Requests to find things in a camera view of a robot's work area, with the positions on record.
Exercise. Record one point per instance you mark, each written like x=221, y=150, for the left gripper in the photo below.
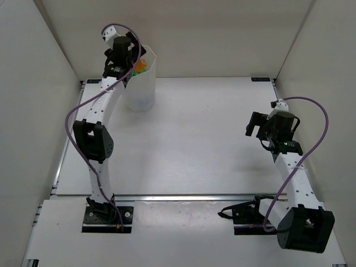
x=134, y=48

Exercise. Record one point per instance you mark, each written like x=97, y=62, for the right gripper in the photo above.
x=259, y=119

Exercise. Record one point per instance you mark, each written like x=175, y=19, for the green plastic bottle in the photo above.
x=134, y=73

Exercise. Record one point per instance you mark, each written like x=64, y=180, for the orange plastic bottle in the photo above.
x=141, y=66

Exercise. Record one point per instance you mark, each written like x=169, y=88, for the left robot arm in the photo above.
x=91, y=134

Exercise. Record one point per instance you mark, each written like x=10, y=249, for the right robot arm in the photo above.
x=303, y=224

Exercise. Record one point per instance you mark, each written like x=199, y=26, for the white plastic bin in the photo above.
x=139, y=95

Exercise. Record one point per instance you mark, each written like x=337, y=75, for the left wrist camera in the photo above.
x=109, y=34

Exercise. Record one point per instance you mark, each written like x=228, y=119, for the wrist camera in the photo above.
x=109, y=34
x=278, y=106

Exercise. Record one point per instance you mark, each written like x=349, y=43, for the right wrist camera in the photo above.
x=278, y=106

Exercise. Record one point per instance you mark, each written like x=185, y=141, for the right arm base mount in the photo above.
x=246, y=217

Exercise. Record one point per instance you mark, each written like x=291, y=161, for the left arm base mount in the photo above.
x=104, y=218

